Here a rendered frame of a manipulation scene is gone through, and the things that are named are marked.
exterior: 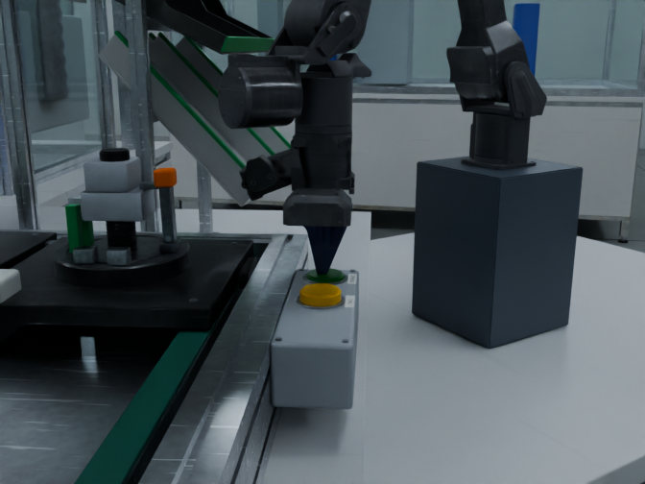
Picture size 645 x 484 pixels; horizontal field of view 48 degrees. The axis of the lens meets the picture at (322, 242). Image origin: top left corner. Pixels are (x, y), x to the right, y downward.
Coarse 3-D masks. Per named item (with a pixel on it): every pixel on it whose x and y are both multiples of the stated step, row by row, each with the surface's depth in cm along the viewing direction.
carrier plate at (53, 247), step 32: (32, 256) 81; (192, 256) 81; (224, 256) 81; (32, 288) 70; (64, 288) 70; (96, 288) 70; (128, 288) 70; (160, 288) 70; (192, 288) 70; (224, 288) 71; (0, 320) 67; (32, 320) 66; (64, 320) 66; (96, 320) 66; (128, 320) 66; (160, 320) 66; (192, 320) 65
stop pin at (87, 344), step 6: (84, 336) 68; (90, 336) 68; (96, 336) 68; (84, 342) 68; (90, 342) 68; (96, 342) 68; (84, 348) 68; (90, 348) 68; (96, 348) 68; (84, 354) 68; (90, 354) 68; (96, 354) 68
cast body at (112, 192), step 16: (96, 160) 73; (112, 160) 73; (128, 160) 73; (96, 176) 73; (112, 176) 72; (128, 176) 73; (96, 192) 73; (112, 192) 73; (128, 192) 73; (144, 192) 74; (96, 208) 74; (112, 208) 73; (128, 208) 73; (144, 208) 74
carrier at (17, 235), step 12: (0, 240) 88; (12, 240) 88; (24, 240) 88; (36, 240) 88; (48, 240) 89; (0, 252) 83; (12, 252) 83; (24, 252) 83; (36, 252) 86; (0, 264) 78; (12, 264) 81
